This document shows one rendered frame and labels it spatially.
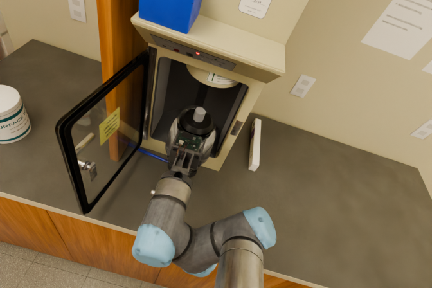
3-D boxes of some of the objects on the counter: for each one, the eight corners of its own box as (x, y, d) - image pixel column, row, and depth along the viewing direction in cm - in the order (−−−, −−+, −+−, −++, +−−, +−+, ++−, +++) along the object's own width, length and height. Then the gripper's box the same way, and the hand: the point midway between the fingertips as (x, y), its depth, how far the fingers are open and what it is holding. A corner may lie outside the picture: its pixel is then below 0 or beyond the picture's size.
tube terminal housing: (161, 105, 114) (195, -127, 59) (228, 126, 117) (323, -77, 61) (139, 146, 97) (160, -126, 42) (219, 171, 99) (339, -56, 44)
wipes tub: (4, 110, 92) (-12, 78, 81) (40, 122, 93) (29, 92, 82) (-26, 137, 83) (-48, 105, 72) (14, 149, 84) (-3, 119, 73)
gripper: (216, 185, 52) (230, 117, 66) (140, 161, 51) (171, 98, 65) (206, 203, 58) (221, 137, 72) (138, 182, 57) (167, 119, 71)
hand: (195, 127), depth 70 cm, fingers closed on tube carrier, 10 cm apart
